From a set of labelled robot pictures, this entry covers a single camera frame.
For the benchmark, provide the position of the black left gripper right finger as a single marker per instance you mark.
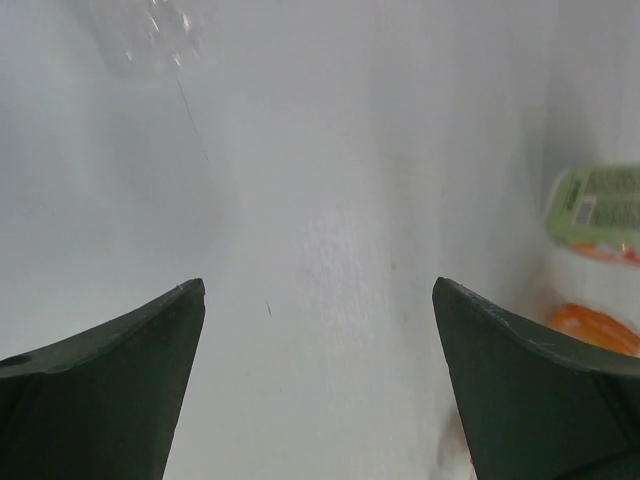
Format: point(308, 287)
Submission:
point(535, 403)

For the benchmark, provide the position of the orange label tea bottle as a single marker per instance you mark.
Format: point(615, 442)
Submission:
point(595, 328)

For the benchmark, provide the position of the clear unlabelled plastic bottle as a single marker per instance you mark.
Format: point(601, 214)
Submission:
point(148, 39)

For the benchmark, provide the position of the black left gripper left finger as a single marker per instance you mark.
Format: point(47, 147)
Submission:
point(104, 403)

